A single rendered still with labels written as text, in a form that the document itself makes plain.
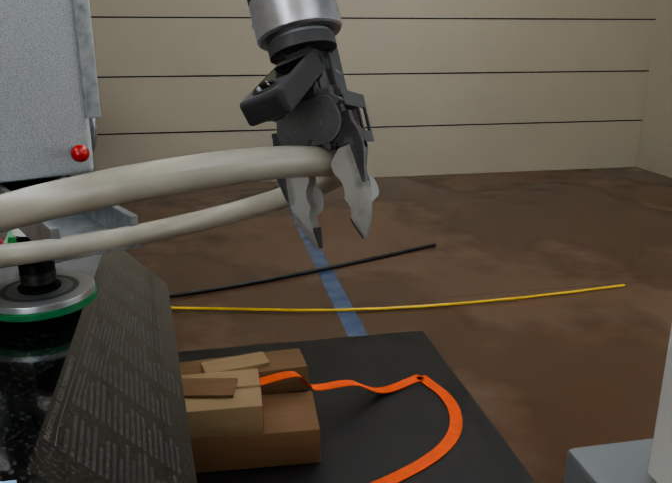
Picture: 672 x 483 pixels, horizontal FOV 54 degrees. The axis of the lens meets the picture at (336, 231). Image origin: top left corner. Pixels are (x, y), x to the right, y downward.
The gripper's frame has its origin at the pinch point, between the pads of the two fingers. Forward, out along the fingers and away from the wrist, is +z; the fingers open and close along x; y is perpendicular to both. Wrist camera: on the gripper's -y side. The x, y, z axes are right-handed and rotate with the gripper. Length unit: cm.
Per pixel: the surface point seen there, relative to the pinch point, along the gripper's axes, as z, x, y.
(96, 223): -11, 53, 23
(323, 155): -7.3, -1.4, -1.9
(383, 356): 53, 88, 204
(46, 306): 0, 78, 30
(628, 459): 35.9, -18.9, 28.5
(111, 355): 13, 73, 39
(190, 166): -7.5, 4.0, -15.7
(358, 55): -167, 179, 514
